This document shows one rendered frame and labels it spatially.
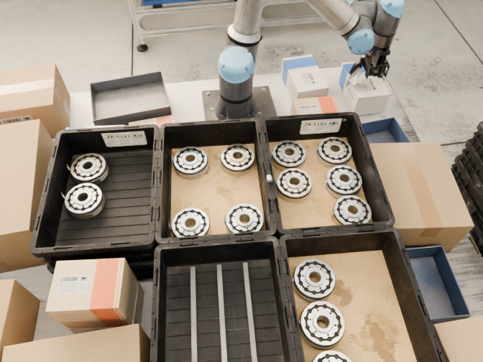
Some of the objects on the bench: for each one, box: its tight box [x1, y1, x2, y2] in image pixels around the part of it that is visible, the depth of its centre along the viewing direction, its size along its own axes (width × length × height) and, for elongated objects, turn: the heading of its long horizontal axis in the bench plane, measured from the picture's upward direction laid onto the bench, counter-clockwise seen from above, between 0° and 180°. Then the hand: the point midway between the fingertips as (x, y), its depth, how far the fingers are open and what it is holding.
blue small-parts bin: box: [362, 117, 411, 144], centre depth 142 cm, size 20×15×7 cm
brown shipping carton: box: [0, 63, 70, 139], centre depth 146 cm, size 30×22×16 cm
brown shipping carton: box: [369, 141, 474, 252], centre depth 124 cm, size 30×22×16 cm
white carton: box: [281, 55, 329, 101], centre depth 159 cm, size 20×12×9 cm, turn 13°
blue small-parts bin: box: [405, 246, 472, 325], centre depth 112 cm, size 20×15×7 cm
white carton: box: [338, 61, 390, 115], centre depth 156 cm, size 20×12×9 cm, turn 8°
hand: (364, 83), depth 154 cm, fingers closed on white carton, 14 cm apart
